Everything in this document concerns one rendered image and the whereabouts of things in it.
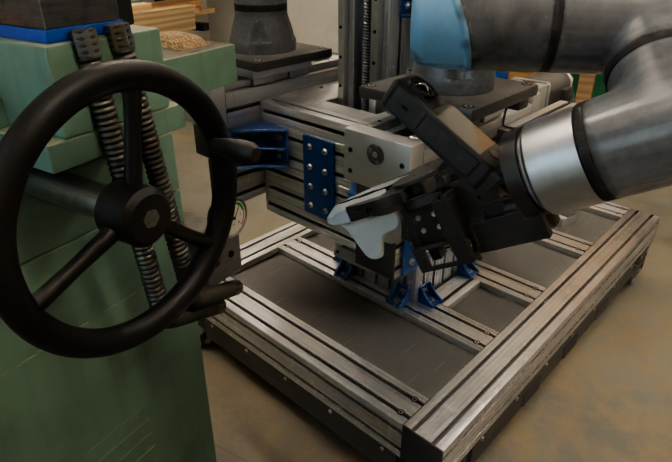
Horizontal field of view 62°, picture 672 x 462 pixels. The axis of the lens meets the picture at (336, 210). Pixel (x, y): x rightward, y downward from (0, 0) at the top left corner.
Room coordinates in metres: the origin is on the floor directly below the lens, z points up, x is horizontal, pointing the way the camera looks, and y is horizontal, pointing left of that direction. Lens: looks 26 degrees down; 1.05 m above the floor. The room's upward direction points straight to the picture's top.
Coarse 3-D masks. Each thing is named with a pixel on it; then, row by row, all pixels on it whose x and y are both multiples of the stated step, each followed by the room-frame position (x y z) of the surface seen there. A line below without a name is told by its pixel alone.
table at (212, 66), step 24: (192, 48) 0.85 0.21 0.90; (216, 48) 0.85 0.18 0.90; (192, 72) 0.81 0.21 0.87; (216, 72) 0.85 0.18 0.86; (0, 120) 0.57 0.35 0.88; (168, 120) 0.64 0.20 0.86; (48, 144) 0.51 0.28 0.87; (72, 144) 0.53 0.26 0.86; (96, 144) 0.55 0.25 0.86; (48, 168) 0.51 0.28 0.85
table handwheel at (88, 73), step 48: (48, 96) 0.43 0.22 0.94; (96, 96) 0.46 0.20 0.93; (192, 96) 0.55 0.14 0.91; (0, 144) 0.40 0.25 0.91; (0, 192) 0.38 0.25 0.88; (48, 192) 0.53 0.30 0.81; (96, 192) 0.50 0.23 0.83; (144, 192) 0.47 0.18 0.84; (0, 240) 0.37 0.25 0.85; (96, 240) 0.44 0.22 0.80; (144, 240) 0.46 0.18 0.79; (192, 240) 0.54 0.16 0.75; (0, 288) 0.36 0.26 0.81; (48, 288) 0.40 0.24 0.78; (192, 288) 0.52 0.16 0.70; (48, 336) 0.38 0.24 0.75; (96, 336) 0.42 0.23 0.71; (144, 336) 0.46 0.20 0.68
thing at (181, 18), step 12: (144, 12) 0.94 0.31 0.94; (156, 12) 0.96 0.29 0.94; (168, 12) 0.98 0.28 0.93; (180, 12) 1.01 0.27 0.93; (192, 12) 1.03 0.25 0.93; (132, 24) 0.92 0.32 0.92; (144, 24) 0.94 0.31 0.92; (156, 24) 0.96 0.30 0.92; (168, 24) 0.98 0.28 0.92; (180, 24) 1.00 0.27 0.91; (192, 24) 1.03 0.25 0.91
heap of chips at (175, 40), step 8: (160, 32) 0.89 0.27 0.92; (168, 32) 0.88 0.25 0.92; (176, 32) 0.88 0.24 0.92; (184, 32) 0.89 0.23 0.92; (168, 40) 0.85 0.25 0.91; (176, 40) 0.85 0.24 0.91; (184, 40) 0.85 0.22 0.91; (192, 40) 0.86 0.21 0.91; (200, 40) 0.87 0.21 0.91; (168, 48) 0.84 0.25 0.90; (176, 48) 0.84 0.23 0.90; (184, 48) 0.84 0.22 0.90
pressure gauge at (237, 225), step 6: (240, 204) 0.78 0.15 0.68; (240, 210) 0.78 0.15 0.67; (246, 210) 0.79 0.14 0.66; (234, 216) 0.77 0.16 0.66; (240, 216) 0.78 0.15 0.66; (246, 216) 0.79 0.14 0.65; (234, 222) 0.77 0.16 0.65; (240, 222) 0.78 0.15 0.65; (234, 228) 0.77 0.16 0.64; (240, 228) 0.78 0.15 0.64; (234, 234) 0.76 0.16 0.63
